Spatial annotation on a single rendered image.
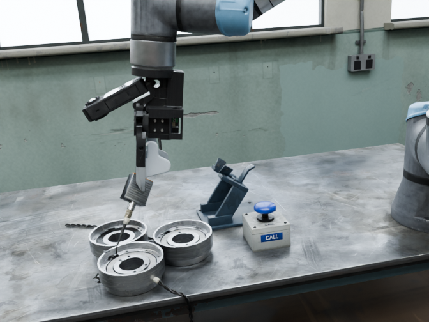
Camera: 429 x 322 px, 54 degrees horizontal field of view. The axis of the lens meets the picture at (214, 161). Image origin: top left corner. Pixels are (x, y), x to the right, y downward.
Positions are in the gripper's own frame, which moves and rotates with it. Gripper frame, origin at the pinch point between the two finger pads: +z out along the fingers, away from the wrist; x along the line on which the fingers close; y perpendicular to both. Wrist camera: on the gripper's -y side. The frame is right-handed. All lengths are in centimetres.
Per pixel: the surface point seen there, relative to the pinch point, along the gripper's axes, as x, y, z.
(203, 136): 156, 38, 30
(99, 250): -5.3, -6.4, 10.8
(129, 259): -9.2, -1.4, 10.4
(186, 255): -10.2, 7.9, 9.5
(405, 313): -2, 59, 31
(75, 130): 155, -32, 28
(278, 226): -8.4, 24.2, 5.4
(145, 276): -15.9, 1.0, 9.7
